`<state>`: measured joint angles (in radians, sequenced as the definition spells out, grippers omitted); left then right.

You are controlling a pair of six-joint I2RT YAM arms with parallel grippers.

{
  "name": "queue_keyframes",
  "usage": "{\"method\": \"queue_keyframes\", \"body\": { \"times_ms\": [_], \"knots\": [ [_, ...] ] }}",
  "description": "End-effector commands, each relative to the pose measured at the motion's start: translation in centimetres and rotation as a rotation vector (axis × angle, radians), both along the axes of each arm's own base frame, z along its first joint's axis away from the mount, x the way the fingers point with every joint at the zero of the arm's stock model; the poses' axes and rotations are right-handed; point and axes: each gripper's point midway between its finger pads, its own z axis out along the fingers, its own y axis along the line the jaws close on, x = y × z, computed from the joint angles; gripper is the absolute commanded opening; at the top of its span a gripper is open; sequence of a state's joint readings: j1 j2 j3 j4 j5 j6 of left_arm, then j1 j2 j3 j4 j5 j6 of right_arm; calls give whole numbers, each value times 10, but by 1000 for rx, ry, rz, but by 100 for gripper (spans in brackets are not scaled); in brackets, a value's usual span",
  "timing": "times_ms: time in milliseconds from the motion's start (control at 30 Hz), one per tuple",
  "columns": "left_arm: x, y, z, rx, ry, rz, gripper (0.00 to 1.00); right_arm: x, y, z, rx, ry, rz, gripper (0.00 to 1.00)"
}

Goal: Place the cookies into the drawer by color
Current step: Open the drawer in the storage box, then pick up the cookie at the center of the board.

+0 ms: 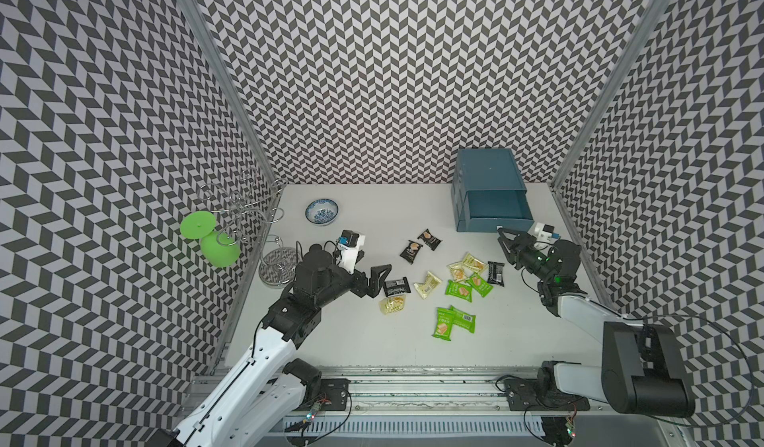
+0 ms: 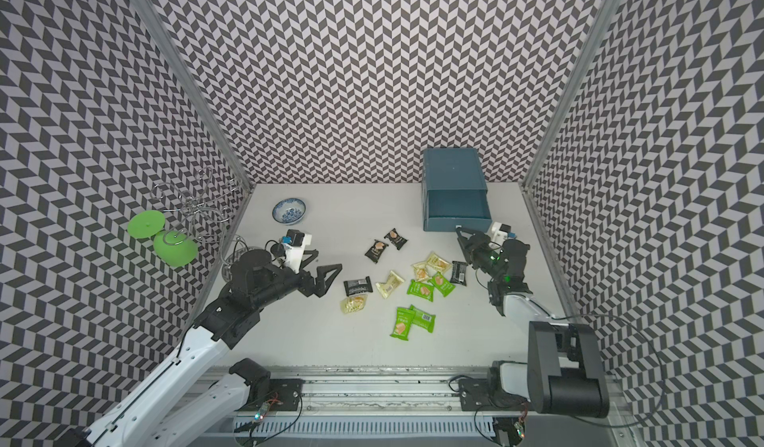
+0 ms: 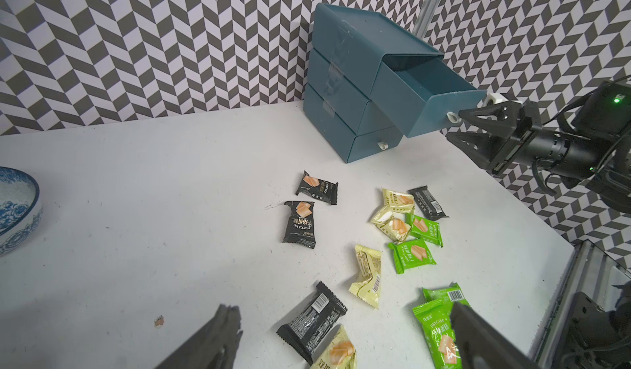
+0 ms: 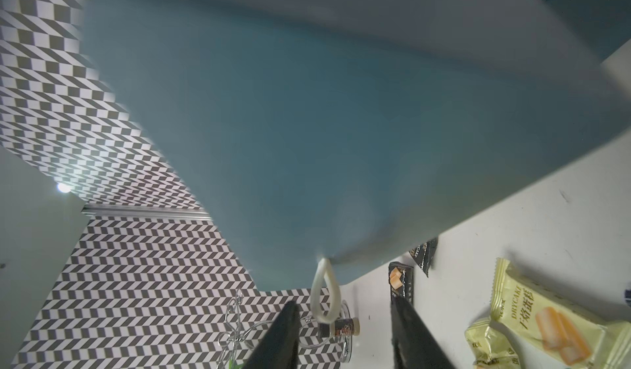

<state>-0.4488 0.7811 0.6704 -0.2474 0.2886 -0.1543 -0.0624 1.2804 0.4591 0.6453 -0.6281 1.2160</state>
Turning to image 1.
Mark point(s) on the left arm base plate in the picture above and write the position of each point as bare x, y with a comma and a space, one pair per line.
332, 394

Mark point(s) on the teal three-drawer cabinet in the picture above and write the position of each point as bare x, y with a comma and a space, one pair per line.
488, 191

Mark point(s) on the chrome wire cup rack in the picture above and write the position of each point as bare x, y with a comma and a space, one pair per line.
246, 217

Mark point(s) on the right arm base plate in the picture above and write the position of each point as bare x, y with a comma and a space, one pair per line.
524, 394

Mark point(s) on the yellow cookie packet bottom left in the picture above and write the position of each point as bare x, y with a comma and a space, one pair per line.
391, 305

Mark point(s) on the green cookie packet bottom right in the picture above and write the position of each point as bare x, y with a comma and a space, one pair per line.
463, 319

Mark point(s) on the aluminium front rail frame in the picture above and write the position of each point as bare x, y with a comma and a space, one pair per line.
439, 403

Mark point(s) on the green plastic cup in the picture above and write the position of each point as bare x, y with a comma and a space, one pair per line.
220, 250
198, 225

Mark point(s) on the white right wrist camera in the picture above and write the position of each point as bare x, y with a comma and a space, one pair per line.
544, 234

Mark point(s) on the green cookie packet bottom left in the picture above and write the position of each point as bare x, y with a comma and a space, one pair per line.
444, 324

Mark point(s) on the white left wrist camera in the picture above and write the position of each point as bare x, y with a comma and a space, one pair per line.
350, 247

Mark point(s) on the black cookie packet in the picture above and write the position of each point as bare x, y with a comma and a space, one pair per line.
396, 288
411, 251
495, 274
429, 239

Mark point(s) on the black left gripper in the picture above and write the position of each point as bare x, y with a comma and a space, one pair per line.
374, 284

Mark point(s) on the green cookie packet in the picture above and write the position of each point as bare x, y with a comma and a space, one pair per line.
480, 285
444, 324
460, 290
463, 319

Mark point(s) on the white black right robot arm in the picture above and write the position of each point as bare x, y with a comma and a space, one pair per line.
641, 369

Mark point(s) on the yellow cookie packet small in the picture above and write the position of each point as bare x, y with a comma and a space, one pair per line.
459, 272

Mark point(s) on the blue white porcelain bowl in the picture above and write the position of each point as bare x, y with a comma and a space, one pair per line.
322, 212

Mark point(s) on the yellow cookie packet top right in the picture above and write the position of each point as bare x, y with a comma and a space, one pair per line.
474, 264

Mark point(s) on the green plastic cup lower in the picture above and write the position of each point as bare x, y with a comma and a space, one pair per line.
220, 250

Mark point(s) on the green plastic cup upper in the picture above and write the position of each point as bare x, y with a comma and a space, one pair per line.
198, 225

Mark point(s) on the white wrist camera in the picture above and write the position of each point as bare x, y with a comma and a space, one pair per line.
350, 247
544, 234

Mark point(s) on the yellow cookie packet center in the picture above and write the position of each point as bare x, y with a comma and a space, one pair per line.
428, 286

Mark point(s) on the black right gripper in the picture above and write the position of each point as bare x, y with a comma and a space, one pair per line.
521, 242

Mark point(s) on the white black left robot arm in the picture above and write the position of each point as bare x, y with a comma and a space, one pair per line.
269, 381

